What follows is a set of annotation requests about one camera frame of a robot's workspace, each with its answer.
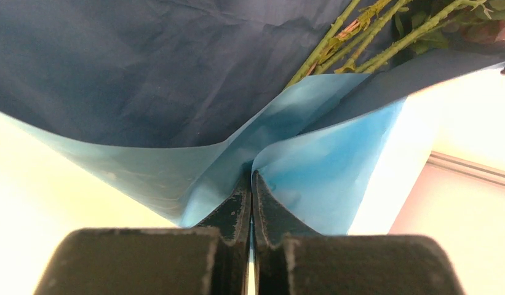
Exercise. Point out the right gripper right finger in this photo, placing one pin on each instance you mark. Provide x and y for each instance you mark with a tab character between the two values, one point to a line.
292	258

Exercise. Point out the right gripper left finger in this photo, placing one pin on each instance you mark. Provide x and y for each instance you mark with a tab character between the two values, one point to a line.
211	257

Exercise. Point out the blue wrapping paper sheet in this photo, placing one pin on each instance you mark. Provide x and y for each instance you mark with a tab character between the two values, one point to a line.
173	102

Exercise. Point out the fake pink flower bouquet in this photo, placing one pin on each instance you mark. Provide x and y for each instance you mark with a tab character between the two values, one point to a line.
363	39

